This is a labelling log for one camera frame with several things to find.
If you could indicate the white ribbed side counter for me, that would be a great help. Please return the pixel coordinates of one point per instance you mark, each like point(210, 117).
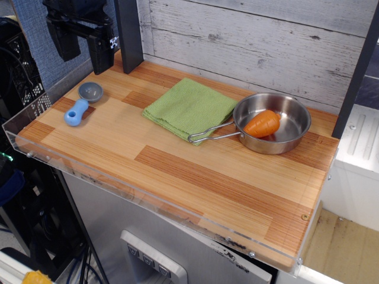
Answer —
point(359, 142)

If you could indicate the yellow object bottom corner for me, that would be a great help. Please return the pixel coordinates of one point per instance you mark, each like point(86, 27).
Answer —
point(36, 277)

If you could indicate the stainless steel pan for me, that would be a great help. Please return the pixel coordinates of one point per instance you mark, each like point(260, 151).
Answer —
point(294, 124)

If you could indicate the green folded cloth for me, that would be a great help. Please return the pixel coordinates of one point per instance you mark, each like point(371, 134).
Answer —
point(189, 108)

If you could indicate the blue grey toy scoop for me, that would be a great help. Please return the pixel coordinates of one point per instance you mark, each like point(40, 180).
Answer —
point(89, 92)

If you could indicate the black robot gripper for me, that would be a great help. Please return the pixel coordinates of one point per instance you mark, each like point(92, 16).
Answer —
point(67, 19)

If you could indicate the orange toy carrot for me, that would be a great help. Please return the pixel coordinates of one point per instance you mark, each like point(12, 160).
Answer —
point(264, 124)

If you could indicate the dark right vertical post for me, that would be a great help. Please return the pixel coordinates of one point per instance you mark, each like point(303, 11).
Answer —
point(358, 76)

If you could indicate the silver dispenser panel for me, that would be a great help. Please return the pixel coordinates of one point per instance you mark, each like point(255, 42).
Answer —
point(160, 268)

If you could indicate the clear acrylic table guard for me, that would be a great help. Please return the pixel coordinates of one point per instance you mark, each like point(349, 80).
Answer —
point(210, 208)

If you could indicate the black plastic crate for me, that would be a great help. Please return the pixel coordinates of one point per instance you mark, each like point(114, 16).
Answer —
point(20, 78)

